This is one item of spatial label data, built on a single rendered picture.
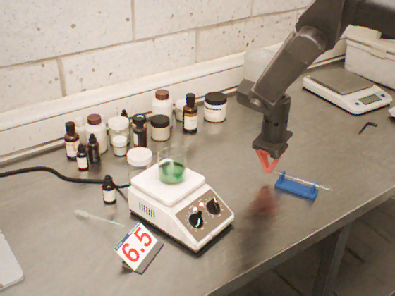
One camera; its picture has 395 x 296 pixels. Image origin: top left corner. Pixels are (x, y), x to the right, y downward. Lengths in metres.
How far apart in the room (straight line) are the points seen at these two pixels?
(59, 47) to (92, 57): 0.10
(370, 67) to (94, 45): 1.00
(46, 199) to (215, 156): 0.44
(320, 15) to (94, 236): 0.64
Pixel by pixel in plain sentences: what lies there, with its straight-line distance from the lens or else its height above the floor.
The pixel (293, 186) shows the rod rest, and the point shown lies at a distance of 1.12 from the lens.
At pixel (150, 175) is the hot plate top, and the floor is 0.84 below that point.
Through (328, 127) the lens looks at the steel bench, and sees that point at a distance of 1.42.
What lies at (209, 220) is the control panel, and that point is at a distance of 0.95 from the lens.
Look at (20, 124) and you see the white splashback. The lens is 1.23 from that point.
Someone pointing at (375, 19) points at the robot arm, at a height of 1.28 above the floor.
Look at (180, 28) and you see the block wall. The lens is 1.41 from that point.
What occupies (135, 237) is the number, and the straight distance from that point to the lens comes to 0.93.
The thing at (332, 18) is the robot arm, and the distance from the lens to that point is 0.57.
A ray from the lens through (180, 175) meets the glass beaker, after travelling 0.94.
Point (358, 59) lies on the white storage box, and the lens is 1.81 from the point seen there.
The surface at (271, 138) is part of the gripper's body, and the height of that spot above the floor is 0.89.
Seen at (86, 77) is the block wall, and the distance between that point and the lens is 1.30.
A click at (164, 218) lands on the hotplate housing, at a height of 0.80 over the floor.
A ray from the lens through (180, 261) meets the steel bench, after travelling 0.92.
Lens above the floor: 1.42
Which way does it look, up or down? 33 degrees down
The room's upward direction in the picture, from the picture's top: 2 degrees clockwise
